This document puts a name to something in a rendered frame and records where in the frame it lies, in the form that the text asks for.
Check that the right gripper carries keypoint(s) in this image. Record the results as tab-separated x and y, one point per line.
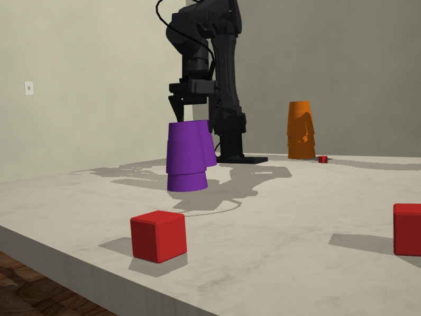
196	70

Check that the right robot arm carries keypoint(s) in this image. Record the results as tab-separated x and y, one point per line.
201	21

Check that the orange cup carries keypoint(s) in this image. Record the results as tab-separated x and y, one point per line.
301	153
301	141
300	122

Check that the purple cup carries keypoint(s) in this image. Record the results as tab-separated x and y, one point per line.
185	153
187	182
207	142

